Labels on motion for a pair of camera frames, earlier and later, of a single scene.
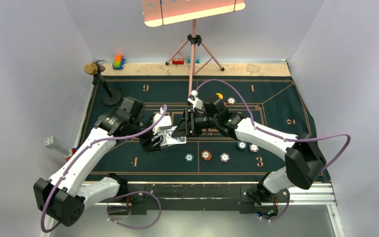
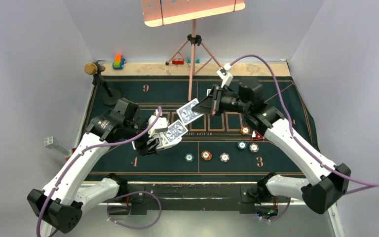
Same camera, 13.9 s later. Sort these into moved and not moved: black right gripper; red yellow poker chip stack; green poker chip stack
Moved: black right gripper
Not moved: red yellow poker chip stack; green poker chip stack
